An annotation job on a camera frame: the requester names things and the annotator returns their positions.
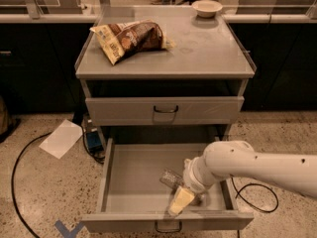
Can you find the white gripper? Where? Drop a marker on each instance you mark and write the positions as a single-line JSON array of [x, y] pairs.
[[192, 181]]

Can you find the clear plastic water bottle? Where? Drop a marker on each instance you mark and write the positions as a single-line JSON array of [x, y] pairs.
[[174, 180]]

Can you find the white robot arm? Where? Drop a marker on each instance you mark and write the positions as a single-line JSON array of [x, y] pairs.
[[226, 159]]

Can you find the open grey middle drawer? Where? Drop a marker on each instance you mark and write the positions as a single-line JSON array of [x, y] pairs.
[[132, 198]]

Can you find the closed grey top drawer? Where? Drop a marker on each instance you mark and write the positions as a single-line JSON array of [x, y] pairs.
[[125, 111]]

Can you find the grey drawer cabinet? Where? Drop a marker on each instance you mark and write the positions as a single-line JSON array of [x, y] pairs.
[[207, 61]]

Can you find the blue power box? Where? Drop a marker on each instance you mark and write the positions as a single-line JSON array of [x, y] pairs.
[[94, 144]]

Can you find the white paper sheet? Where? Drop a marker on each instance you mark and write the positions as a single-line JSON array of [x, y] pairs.
[[60, 141]]

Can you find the brown chip bag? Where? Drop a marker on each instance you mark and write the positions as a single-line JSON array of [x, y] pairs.
[[122, 40]]

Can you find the white bowl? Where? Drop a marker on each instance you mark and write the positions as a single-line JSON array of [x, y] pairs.
[[207, 8]]

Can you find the white counter rail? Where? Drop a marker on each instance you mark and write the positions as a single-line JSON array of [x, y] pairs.
[[230, 18]]

